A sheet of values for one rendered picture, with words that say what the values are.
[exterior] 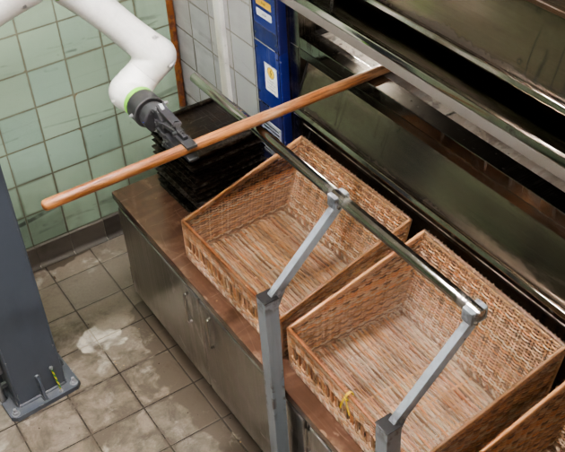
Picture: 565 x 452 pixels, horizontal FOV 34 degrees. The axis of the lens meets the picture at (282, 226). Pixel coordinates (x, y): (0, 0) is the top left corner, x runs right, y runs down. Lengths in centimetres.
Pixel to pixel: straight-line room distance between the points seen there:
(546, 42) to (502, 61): 12
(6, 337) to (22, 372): 18
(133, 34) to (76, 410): 143
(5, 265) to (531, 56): 175
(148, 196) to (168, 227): 19
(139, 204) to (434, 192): 114
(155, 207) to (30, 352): 65
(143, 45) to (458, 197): 94
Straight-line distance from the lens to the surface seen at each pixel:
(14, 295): 311
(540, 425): 233
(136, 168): 231
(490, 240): 241
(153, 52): 258
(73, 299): 378
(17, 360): 328
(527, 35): 209
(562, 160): 191
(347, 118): 278
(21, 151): 367
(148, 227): 312
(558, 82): 204
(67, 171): 380
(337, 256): 292
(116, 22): 255
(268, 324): 230
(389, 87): 260
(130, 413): 332
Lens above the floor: 252
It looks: 39 degrees down
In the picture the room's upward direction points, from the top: 4 degrees counter-clockwise
